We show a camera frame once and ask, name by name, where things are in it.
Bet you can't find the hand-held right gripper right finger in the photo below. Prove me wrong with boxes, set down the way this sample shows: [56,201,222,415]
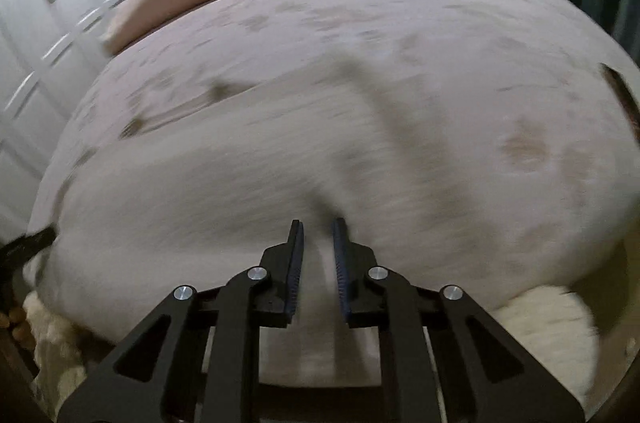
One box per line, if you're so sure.
[332,217,586,423]

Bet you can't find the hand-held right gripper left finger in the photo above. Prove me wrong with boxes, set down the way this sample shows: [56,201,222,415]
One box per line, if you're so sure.
[57,219,305,423]

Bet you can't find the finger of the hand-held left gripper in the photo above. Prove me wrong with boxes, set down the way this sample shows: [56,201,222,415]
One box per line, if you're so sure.
[0,225,58,291]

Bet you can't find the beige knit sweater black hearts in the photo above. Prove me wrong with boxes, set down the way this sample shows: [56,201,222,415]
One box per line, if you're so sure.
[25,59,501,391]

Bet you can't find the white panelled wardrobe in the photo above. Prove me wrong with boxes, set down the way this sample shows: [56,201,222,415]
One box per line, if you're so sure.
[0,0,133,198]

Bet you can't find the white fluffy rug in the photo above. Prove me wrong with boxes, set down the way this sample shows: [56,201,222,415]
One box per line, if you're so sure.
[22,285,601,423]

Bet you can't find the dark smartphone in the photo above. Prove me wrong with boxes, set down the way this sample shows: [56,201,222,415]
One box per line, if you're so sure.
[600,64,640,128]

